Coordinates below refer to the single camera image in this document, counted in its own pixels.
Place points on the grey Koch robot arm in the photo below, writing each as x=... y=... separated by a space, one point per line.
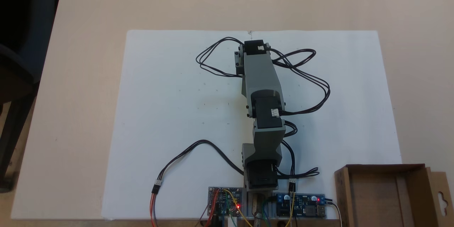
x=260 y=74

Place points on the white paper sheet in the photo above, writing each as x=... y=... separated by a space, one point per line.
x=170 y=113

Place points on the dark circuit board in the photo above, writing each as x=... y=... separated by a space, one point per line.
x=218 y=198

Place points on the blue circuit board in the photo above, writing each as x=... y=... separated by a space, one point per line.
x=301 y=205

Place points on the brown cardboard box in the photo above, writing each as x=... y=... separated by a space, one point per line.
x=376 y=198

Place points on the dark chair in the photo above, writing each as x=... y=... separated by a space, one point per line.
x=17 y=78

